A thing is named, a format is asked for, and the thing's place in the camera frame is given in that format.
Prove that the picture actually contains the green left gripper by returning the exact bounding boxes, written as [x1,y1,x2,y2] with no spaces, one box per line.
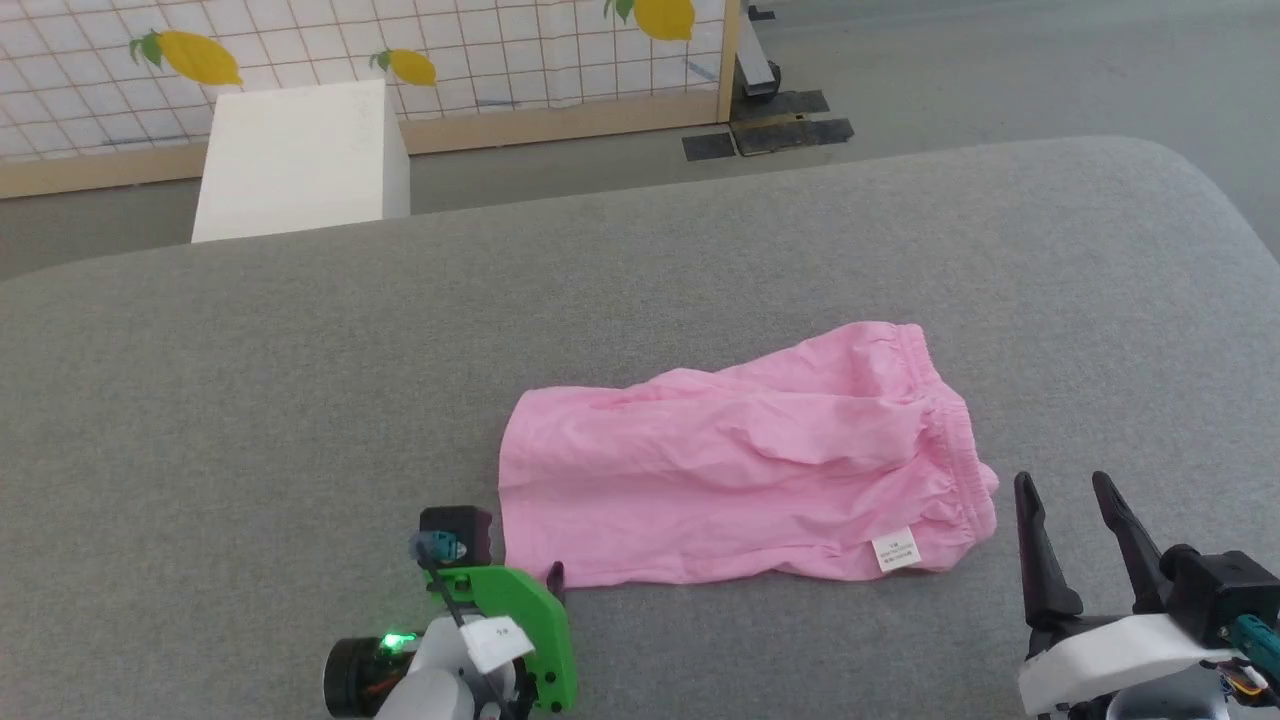
[428,560,580,714]

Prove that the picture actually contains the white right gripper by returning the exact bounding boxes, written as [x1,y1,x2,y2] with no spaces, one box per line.
[1013,471,1238,717]

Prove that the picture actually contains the pink elastic waist shorts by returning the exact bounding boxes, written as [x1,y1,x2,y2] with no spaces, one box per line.
[497,320,1001,590]

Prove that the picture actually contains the grey fabric sofa cushion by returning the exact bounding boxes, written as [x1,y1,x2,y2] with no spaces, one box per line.
[0,137,1280,720]

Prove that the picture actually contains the white rectangular box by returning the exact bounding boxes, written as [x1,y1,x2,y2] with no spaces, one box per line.
[190,79,412,245]

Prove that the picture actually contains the black floor plate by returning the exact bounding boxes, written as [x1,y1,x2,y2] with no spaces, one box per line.
[729,89,855,157]

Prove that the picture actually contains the lemon print partition screen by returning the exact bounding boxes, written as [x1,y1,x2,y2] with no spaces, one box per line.
[0,0,747,200]

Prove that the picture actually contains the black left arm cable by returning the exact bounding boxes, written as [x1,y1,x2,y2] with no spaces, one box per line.
[408,529,526,720]

